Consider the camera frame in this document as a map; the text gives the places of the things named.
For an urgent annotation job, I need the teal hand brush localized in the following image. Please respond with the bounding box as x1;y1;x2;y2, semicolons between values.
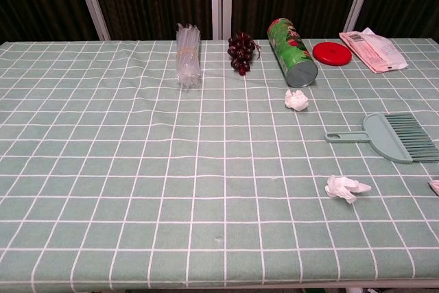
324;112;439;165

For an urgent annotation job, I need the clear plastic straw bundle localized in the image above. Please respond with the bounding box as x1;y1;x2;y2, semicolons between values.
175;22;203;91

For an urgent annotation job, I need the dark red grape bunch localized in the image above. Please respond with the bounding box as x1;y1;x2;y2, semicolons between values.
227;31;262;76

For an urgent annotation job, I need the green checked tablecloth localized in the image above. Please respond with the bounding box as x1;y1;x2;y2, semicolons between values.
0;38;439;290

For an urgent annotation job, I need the green chips can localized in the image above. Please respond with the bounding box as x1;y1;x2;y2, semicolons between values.
267;17;319;89

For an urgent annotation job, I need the red round lid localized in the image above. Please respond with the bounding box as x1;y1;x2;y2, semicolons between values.
312;41;353;67

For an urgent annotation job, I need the white pink plastic package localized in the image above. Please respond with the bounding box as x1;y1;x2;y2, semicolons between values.
338;27;410;74

